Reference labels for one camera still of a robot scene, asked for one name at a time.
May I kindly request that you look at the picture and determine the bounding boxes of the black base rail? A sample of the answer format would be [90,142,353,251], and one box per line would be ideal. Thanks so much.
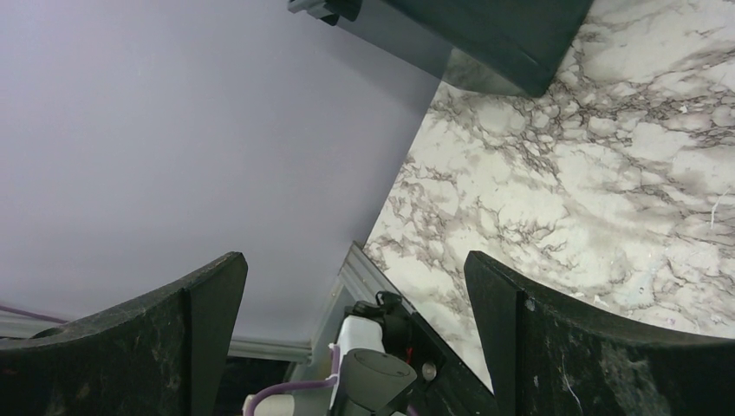
[345,291,498,416]

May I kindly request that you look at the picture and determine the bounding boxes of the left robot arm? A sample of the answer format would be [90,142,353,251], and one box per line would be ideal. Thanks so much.
[243,315,417,416]

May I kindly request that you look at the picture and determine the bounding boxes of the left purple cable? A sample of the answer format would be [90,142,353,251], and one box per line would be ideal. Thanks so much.
[0,304,420,416]

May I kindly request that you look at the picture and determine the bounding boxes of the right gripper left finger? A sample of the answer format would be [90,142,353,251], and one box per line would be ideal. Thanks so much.
[1,252,248,415]

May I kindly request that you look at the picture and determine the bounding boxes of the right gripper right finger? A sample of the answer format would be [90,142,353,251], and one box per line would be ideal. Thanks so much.
[464,251,734,415]

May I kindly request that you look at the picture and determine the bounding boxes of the dark green plastic bin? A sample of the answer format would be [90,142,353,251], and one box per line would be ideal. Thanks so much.
[287,0,593,98]

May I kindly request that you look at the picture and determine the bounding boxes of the aluminium frame rail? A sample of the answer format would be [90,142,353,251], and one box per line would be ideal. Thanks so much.
[0,241,414,383]

